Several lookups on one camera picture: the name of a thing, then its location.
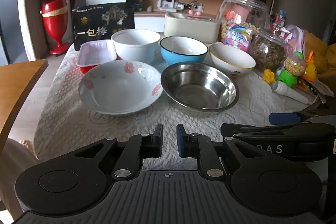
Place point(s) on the yellow plush toy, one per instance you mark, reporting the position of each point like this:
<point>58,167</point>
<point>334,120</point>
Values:
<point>319,48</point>

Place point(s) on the small yellow toy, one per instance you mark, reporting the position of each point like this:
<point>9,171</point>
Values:
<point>269,75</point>

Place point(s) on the stainless steel bowl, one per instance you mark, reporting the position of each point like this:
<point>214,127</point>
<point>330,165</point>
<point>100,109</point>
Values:
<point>199,90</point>

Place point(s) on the beige rectangular container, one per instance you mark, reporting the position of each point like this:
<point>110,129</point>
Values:
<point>191,27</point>

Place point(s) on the white tube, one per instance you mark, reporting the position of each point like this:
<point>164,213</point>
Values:
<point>288,92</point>

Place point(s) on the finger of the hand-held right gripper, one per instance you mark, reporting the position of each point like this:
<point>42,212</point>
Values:
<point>284,118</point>
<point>236,128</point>

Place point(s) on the black snack bag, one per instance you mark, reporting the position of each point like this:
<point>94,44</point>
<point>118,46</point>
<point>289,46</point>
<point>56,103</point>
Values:
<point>102,22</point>

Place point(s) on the red rectangular plastic tray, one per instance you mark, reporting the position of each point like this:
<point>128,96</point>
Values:
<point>95,54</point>

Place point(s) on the wooden table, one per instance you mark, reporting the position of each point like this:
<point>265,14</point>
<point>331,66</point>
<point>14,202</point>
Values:
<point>18,82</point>

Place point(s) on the pink plastic bag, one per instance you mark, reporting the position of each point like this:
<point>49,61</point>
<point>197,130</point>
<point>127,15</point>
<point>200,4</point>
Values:
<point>295,37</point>

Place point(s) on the yellow duck toy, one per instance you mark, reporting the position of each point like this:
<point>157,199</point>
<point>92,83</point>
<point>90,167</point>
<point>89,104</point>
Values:
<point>311,67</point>

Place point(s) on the blue bowl with black rim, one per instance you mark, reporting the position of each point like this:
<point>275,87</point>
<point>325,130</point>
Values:
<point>183,54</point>

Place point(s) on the person's beige clothing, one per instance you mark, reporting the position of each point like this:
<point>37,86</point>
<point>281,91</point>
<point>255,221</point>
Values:
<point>13,174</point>

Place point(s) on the pink candy packet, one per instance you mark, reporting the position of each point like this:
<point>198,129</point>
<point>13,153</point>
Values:
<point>238,35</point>

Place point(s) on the white bowl with yellow rim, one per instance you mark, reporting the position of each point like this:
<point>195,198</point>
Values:
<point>231,61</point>

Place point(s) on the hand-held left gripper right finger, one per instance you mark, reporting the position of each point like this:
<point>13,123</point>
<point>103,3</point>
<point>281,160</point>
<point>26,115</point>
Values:
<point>181,142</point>

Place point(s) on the plain white bowl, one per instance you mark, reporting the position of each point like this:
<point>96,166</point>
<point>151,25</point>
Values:
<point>135,47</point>

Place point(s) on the white lace tablecloth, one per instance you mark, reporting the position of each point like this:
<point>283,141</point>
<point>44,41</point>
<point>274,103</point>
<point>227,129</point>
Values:
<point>78,129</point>

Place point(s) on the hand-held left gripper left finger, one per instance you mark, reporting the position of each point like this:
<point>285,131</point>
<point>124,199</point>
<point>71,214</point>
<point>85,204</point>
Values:
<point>158,141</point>

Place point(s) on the large glass jar with lid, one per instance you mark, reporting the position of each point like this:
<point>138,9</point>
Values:
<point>244,8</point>

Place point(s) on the white bowl with pink flowers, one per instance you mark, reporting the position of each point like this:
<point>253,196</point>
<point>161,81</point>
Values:
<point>118,90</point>

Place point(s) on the green gumball toy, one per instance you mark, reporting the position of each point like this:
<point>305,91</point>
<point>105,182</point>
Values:
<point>292,66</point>

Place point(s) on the small glass jar, dried herbs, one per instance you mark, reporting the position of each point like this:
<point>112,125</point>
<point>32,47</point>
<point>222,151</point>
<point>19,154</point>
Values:
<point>267,52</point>

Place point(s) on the red pedestal bin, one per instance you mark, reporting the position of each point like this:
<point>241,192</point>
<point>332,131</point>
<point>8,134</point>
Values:
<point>53,22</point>

